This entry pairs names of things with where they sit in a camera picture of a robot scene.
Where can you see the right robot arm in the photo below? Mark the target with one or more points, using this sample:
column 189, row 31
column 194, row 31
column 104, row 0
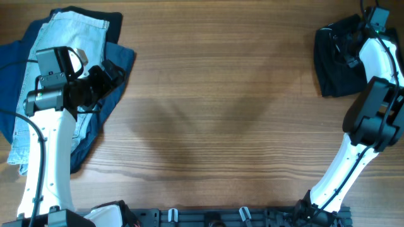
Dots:
column 373, row 123

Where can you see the navy blue shorts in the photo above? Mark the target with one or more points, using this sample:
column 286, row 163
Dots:
column 124, row 58

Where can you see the black shorts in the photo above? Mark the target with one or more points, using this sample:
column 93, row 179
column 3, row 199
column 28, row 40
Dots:
column 379, row 55

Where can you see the light blue denim shorts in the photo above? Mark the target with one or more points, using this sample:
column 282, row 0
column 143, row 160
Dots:
column 60, row 29

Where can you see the blue garment at left edge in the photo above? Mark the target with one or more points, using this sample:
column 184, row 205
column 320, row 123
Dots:
column 10, row 86

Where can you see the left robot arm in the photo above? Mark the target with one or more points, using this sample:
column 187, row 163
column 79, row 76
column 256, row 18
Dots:
column 51, row 111

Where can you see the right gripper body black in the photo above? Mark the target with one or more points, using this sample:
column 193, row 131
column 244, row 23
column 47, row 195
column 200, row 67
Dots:
column 348, row 52

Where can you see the black garment under pile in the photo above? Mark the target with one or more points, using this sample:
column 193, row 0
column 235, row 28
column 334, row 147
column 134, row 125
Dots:
column 114, row 18

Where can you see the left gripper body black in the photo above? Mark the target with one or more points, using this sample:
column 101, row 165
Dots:
column 99, row 85

